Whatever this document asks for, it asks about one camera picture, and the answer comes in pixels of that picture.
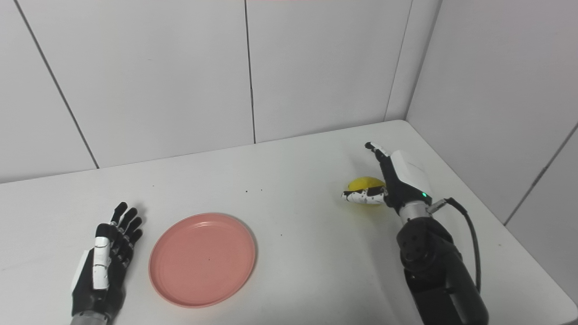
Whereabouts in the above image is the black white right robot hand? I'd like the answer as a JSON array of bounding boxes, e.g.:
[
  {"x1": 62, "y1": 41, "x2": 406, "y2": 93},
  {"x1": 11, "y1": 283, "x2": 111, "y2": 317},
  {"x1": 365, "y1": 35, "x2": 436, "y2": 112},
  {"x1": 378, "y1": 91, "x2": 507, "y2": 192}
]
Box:
[{"x1": 342, "y1": 142, "x2": 434, "y2": 215}]

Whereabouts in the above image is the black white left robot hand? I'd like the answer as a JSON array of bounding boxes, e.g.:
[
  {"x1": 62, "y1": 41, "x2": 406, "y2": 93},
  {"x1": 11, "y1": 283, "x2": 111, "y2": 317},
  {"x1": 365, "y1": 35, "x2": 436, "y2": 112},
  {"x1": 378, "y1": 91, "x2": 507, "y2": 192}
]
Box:
[{"x1": 71, "y1": 202, "x2": 144, "y2": 319}]

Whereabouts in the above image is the yellow lemon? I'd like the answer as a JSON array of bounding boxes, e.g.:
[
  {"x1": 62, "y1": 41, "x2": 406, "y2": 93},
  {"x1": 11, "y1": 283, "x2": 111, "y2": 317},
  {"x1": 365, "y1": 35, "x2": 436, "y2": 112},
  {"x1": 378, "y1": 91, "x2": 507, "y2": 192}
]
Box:
[{"x1": 347, "y1": 176, "x2": 387, "y2": 206}]

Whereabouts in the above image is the pink round plate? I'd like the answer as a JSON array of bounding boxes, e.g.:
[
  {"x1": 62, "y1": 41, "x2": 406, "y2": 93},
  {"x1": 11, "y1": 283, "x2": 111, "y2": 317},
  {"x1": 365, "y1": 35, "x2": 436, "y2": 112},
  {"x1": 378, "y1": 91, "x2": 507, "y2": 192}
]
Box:
[{"x1": 149, "y1": 213, "x2": 257, "y2": 309}]

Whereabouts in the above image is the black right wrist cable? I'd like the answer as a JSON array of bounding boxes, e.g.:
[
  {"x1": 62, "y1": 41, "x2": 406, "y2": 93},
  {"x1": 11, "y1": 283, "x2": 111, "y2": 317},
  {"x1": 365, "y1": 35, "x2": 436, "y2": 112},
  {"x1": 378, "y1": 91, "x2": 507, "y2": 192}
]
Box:
[{"x1": 427, "y1": 197, "x2": 482, "y2": 294}]

